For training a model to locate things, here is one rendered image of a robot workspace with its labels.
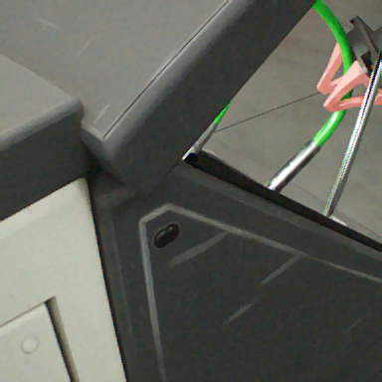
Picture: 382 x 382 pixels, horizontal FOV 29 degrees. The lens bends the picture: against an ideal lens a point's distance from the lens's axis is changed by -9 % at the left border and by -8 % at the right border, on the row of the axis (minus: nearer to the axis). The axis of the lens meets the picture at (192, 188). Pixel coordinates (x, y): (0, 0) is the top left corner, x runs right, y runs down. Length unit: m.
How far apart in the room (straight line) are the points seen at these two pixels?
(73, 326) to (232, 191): 0.10
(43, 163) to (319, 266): 0.22
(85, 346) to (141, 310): 0.04
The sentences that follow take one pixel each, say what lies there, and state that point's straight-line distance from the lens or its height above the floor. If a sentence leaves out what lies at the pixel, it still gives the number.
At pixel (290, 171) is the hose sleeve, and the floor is 1.14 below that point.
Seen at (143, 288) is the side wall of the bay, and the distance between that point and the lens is 0.35.
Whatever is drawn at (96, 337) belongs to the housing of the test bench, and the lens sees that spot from 0.35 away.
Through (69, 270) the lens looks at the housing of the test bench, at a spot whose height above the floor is 1.43.
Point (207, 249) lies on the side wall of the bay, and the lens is 0.36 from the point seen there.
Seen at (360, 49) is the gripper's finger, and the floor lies 1.28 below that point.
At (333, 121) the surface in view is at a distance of 0.86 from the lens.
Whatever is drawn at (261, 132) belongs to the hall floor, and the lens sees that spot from 3.05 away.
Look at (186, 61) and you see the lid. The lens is 0.28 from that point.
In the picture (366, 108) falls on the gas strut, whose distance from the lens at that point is 0.49.
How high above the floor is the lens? 1.63
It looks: 36 degrees down
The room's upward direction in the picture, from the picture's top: 3 degrees counter-clockwise
